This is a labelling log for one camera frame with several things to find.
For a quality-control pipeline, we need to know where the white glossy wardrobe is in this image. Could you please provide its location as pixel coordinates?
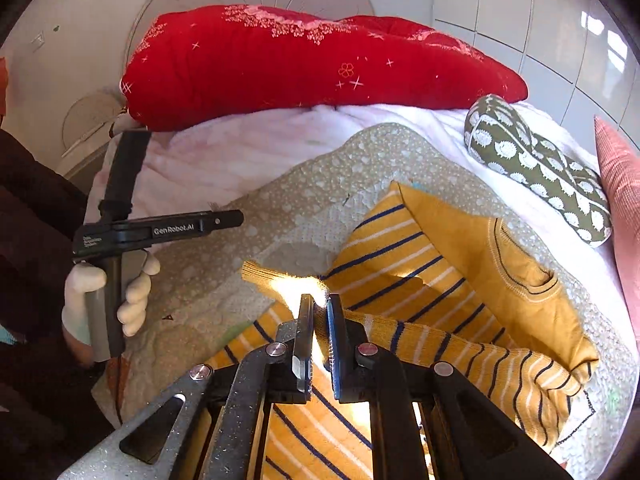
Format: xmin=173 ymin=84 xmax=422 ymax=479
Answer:
xmin=432 ymin=0 xmax=640 ymax=161

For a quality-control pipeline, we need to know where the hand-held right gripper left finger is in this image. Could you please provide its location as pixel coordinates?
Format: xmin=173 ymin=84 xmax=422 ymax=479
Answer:
xmin=57 ymin=294 xmax=316 ymax=480

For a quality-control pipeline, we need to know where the yellow striped sweater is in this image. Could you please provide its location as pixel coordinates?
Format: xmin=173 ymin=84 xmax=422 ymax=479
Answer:
xmin=207 ymin=180 xmax=601 ymax=480

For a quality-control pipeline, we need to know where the red pillow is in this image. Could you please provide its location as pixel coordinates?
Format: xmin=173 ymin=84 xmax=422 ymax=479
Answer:
xmin=120 ymin=4 xmax=529 ymax=132

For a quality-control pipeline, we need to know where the pink ribbed pillow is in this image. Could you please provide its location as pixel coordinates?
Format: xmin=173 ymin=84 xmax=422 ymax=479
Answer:
xmin=594 ymin=116 xmax=640 ymax=342

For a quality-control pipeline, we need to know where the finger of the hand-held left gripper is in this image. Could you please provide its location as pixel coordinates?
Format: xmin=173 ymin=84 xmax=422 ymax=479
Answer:
xmin=202 ymin=209 xmax=245 ymax=234

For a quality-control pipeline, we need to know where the person's left hand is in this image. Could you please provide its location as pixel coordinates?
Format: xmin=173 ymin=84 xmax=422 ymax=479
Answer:
xmin=61 ymin=251 xmax=162 ymax=348

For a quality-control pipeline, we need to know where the green patterned pillow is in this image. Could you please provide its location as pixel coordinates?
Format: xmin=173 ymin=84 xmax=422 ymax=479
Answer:
xmin=464 ymin=95 xmax=614 ymax=249

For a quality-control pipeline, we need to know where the person's left forearm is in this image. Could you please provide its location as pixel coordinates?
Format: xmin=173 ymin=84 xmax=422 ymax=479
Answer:
xmin=0 ymin=127 xmax=108 ymax=367

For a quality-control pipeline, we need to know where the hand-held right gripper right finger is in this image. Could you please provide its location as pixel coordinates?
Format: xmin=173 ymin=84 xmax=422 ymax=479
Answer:
xmin=325 ymin=293 xmax=575 ymax=480

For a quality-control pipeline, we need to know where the patchwork quilt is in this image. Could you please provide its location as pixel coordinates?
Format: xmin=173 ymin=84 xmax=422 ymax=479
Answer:
xmin=92 ymin=122 xmax=626 ymax=480

